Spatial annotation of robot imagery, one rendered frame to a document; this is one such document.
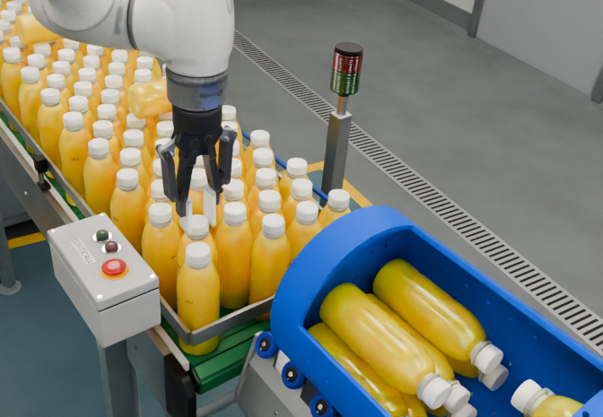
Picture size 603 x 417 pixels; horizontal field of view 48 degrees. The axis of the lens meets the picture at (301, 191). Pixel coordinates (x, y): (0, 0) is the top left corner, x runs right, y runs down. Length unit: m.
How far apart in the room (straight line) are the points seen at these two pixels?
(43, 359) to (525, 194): 2.33
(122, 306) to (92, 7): 0.43
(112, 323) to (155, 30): 0.44
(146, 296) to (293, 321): 0.25
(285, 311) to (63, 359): 1.58
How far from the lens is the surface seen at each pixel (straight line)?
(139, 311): 1.08
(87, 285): 1.06
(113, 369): 1.27
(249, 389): 1.20
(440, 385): 0.91
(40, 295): 2.71
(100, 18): 0.95
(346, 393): 0.91
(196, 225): 1.14
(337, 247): 0.94
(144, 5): 0.95
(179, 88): 0.97
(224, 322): 1.16
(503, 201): 3.42
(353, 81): 1.47
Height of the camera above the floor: 1.80
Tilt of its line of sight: 34 degrees down
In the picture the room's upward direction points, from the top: 5 degrees clockwise
